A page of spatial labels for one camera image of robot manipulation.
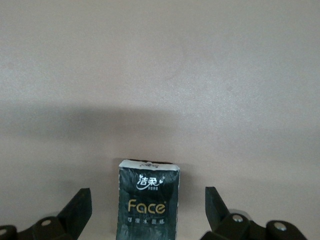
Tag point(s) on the black tissue pack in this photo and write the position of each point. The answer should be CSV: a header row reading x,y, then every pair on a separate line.
x,y
147,200

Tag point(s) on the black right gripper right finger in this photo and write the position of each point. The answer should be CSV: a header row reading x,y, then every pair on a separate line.
x,y
216,212

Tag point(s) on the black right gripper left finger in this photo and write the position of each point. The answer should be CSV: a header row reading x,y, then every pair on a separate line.
x,y
77,212

